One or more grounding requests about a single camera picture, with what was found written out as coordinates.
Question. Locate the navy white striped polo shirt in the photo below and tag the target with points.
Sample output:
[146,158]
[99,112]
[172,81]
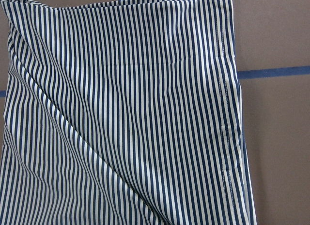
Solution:
[126,112]

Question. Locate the blue tape grid lines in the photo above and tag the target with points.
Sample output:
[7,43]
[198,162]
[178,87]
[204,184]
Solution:
[273,72]

